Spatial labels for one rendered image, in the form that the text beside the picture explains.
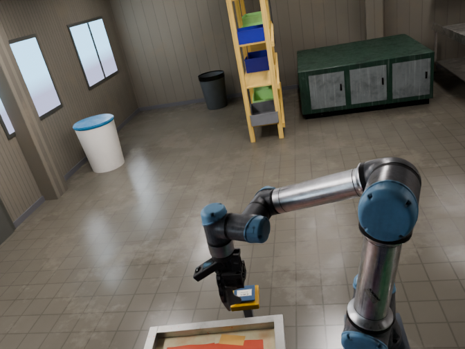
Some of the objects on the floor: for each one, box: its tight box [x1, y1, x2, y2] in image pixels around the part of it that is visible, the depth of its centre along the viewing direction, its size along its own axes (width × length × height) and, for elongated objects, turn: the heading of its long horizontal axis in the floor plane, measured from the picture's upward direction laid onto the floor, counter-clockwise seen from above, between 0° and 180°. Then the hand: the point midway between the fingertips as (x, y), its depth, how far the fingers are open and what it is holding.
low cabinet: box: [297, 34, 435, 120], centre depth 702 cm, size 199×182×80 cm
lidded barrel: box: [73, 114, 125, 173], centre depth 625 cm, size 62×62×76 cm
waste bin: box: [198, 70, 228, 110], centre depth 816 cm, size 53×53×68 cm
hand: (228, 301), depth 129 cm, fingers open, 4 cm apart
